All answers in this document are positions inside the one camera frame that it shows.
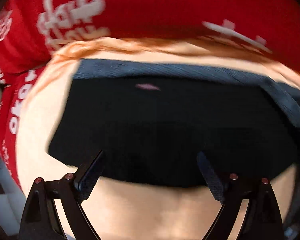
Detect black pants with blue stripe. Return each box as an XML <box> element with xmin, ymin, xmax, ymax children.
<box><xmin>48</xmin><ymin>59</ymin><xmax>300</xmax><ymax>187</ymax></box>

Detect cream cloth sheet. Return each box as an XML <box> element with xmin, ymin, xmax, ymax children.
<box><xmin>16</xmin><ymin>37</ymin><xmax>300</xmax><ymax>239</ymax></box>

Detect red sofa cover white characters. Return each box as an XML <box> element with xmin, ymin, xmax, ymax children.
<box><xmin>0</xmin><ymin>0</ymin><xmax>300</xmax><ymax>180</ymax></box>

